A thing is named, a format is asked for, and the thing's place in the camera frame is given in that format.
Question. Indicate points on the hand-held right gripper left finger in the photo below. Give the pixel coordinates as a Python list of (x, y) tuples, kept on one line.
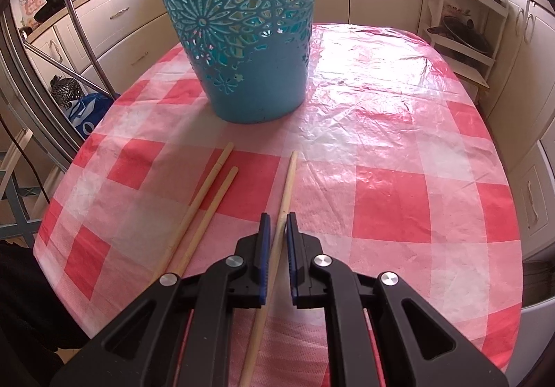
[(262, 261)]

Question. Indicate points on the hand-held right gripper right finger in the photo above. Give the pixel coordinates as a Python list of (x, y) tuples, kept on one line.
[(291, 257)]

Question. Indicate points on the light wooden chopstick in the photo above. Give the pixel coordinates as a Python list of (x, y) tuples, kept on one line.
[(199, 196), (207, 218), (286, 192)]

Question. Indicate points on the teal perforated plastic basket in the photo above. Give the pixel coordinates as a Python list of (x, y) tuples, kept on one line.
[(256, 79)]

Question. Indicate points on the red white checkered tablecloth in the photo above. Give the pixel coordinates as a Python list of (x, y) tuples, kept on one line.
[(390, 153)]

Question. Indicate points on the blue printed bag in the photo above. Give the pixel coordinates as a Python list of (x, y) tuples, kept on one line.
[(89, 111)]

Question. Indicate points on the person's black pants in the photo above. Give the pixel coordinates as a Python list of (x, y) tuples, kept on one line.
[(30, 309)]

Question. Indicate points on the blue cream shelf rack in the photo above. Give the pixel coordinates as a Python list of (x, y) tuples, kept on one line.
[(17, 196)]

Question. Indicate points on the black white patterned object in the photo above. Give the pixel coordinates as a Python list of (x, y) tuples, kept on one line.
[(65, 88)]

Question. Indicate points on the black pan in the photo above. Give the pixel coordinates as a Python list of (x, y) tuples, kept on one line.
[(466, 33)]

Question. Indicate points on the small white wooden rack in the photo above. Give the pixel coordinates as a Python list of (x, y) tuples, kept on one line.
[(498, 12)]

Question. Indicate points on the black wok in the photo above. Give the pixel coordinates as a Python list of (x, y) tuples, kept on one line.
[(56, 1)]

